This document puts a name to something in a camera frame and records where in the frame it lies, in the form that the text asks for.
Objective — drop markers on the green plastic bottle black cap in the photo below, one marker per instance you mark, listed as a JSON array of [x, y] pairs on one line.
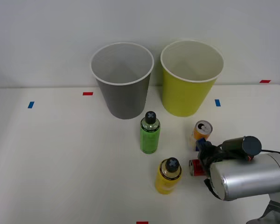
[[149, 138]]

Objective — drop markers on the orange and white drink can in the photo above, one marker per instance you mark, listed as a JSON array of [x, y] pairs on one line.
[[201, 130]]

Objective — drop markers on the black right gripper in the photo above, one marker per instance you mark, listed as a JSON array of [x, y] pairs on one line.
[[211, 155]]

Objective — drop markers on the grey plastic waste bin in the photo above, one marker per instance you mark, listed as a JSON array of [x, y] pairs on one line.
[[124, 98]]

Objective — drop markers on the red drink can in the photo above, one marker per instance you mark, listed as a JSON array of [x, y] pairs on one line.
[[196, 168]]

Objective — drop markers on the yellow plastic bottle black cap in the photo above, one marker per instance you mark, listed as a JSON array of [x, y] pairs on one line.
[[166, 180]]

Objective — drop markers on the silver and black right arm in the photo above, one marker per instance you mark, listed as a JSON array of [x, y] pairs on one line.
[[249, 177]]

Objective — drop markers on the yellow-green plastic waste bin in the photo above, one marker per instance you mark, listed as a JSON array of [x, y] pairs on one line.
[[184, 95]]

